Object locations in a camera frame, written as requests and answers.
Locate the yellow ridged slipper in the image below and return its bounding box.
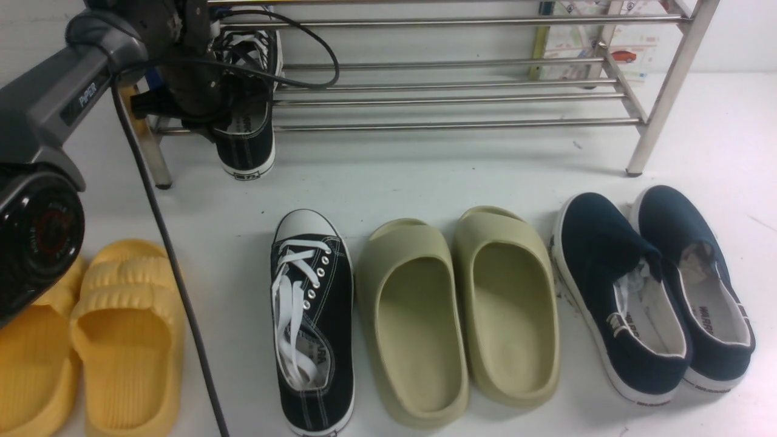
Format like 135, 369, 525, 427
1, 256, 88, 436
70, 240, 186, 436

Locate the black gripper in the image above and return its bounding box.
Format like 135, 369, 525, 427
131, 1, 231, 132

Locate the left yellow ridged slipper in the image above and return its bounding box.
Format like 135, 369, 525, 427
1, 256, 88, 436

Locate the olive green slipper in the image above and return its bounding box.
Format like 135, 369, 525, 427
452, 206, 560, 409
355, 218, 470, 430

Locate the left olive green slipper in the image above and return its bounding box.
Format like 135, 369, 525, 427
355, 218, 470, 430

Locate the navy slip-on shoe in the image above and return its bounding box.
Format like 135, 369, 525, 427
550, 192, 692, 407
629, 185, 756, 395

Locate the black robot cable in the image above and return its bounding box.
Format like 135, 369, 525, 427
109, 8, 341, 437

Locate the black canvas sneaker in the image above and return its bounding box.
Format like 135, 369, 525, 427
270, 209, 355, 436
208, 30, 283, 181

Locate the left navy slip-on shoe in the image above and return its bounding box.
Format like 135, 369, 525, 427
550, 192, 692, 407

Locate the right olive green slipper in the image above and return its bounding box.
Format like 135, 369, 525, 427
452, 206, 560, 409

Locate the right navy slip-on shoe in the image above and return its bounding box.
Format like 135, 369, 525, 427
629, 185, 756, 395

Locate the right yellow ridged slipper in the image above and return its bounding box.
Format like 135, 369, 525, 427
70, 240, 186, 436

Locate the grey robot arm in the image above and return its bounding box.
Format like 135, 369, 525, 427
1, 1, 225, 326

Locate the stainless steel shoe rack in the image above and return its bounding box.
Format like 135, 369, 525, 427
120, 1, 719, 190

